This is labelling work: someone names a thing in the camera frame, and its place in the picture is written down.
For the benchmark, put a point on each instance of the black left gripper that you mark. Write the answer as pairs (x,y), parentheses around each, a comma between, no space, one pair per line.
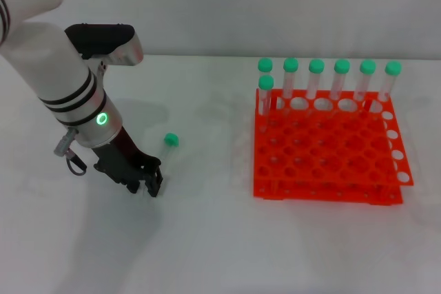
(120,159)

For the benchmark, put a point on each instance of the test tube with green cap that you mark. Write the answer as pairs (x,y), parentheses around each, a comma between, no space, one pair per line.
(393,67)
(265,64)
(316,65)
(342,65)
(367,66)
(171,139)
(266,81)
(291,64)

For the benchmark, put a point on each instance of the orange test tube rack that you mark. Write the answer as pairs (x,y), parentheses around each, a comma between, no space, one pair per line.
(327,149)

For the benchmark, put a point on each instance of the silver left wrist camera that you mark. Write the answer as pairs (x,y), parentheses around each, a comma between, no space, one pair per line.
(110,44)

